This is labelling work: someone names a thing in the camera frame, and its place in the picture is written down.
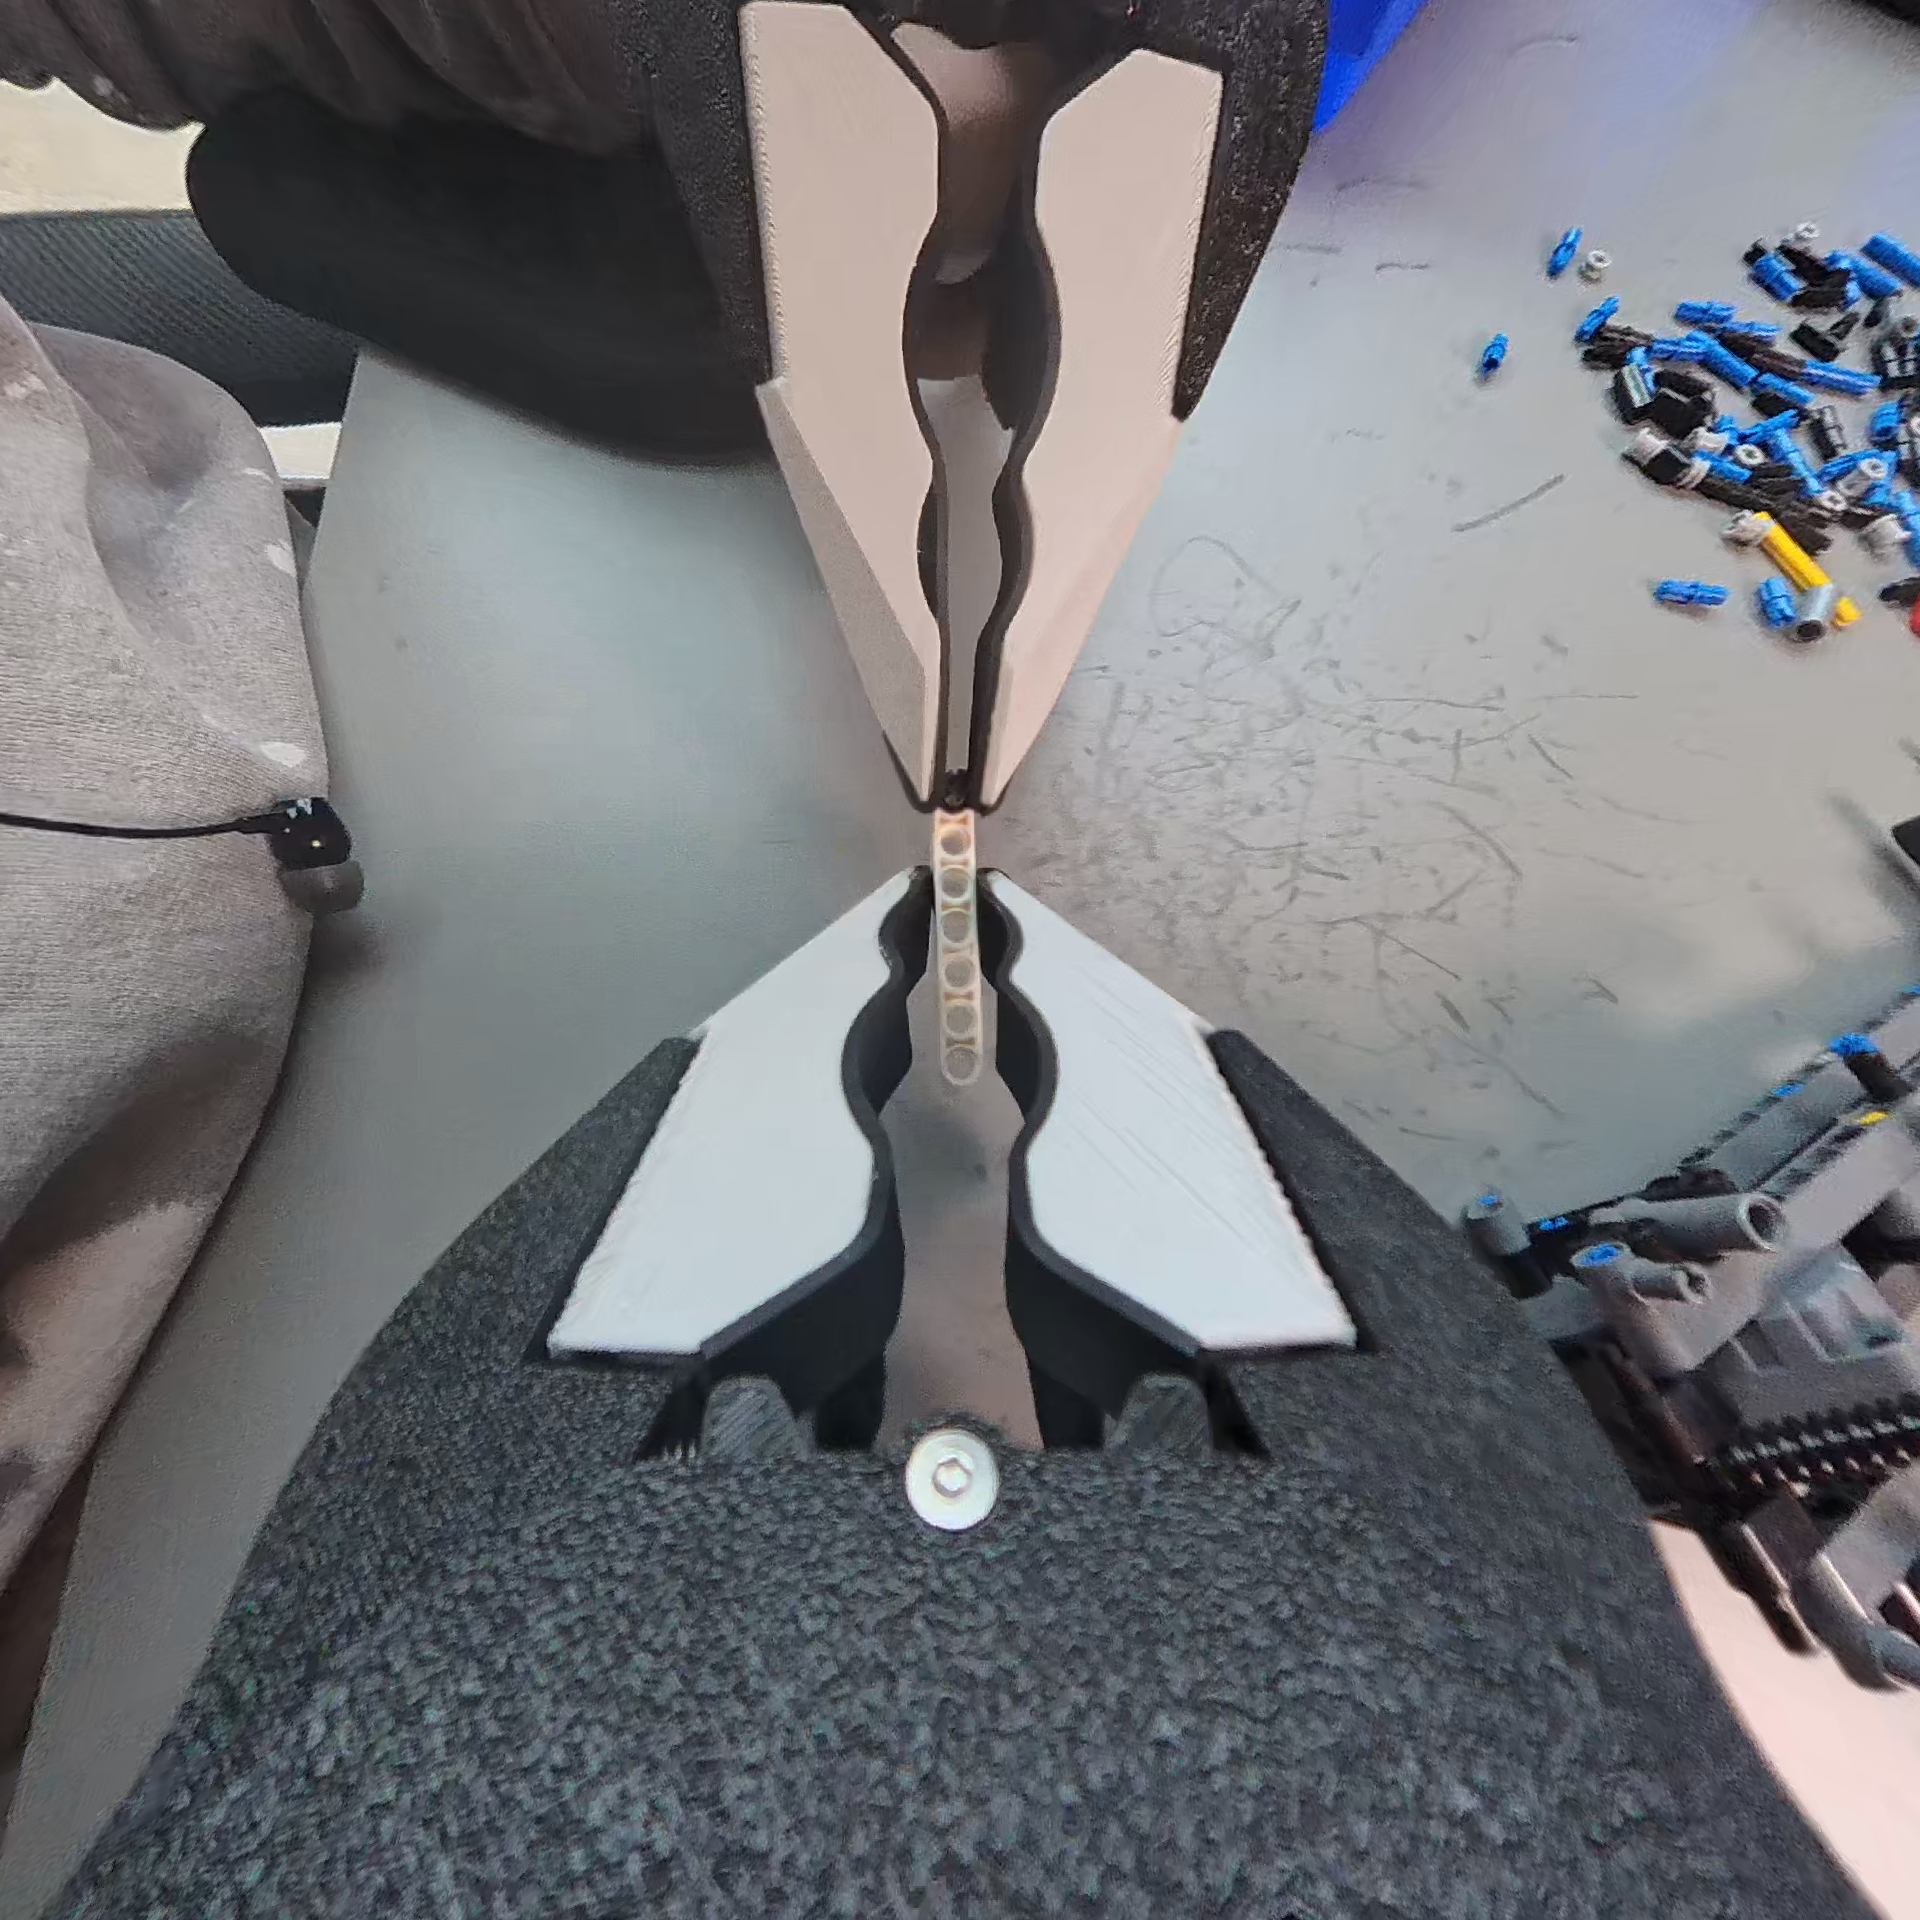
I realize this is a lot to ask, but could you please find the pile of small toy pins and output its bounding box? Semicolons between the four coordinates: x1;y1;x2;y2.
1475;214;1920;647

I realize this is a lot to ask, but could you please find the black office chair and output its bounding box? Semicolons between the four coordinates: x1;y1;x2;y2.
0;80;771;499

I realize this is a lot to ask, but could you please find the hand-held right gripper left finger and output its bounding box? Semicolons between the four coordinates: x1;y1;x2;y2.
544;860;936;1370

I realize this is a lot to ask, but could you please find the grey toy chassis assembly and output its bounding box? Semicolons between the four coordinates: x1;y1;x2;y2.
1460;981;1920;1706

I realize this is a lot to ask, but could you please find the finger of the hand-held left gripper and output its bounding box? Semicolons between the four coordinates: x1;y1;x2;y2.
741;0;962;816
962;50;1224;816

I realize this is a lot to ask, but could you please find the white perforated toy beam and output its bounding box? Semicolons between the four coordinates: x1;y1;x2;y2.
929;807;989;1092

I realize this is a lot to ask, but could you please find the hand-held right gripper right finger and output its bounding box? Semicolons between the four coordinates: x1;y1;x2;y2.
974;867;1365;1362

